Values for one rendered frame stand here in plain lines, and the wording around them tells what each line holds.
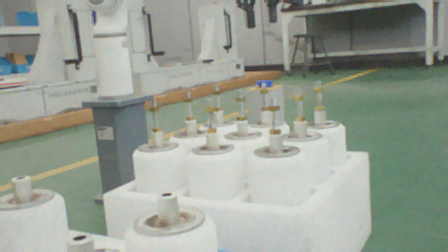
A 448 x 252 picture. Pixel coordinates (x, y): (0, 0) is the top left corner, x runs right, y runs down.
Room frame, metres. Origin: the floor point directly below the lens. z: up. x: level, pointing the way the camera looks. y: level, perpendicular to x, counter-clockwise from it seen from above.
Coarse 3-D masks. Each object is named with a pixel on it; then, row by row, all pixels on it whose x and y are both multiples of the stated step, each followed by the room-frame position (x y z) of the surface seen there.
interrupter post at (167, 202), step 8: (168, 192) 0.50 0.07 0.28; (160, 200) 0.48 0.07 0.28; (168, 200) 0.48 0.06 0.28; (176, 200) 0.49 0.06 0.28; (160, 208) 0.48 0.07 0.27; (168, 208) 0.48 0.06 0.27; (176, 208) 0.48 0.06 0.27; (160, 216) 0.48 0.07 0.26; (168, 216) 0.48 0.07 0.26; (176, 216) 0.48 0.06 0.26; (160, 224) 0.48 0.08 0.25; (168, 224) 0.48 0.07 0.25
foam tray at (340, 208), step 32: (352, 160) 0.94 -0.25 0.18; (128, 192) 0.85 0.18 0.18; (320, 192) 0.76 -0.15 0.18; (352, 192) 0.88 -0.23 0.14; (128, 224) 0.82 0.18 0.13; (224, 224) 0.73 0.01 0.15; (256, 224) 0.70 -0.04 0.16; (288, 224) 0.68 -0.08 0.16; (320, 224) 0.70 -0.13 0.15; (352, 224) 0.87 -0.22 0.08
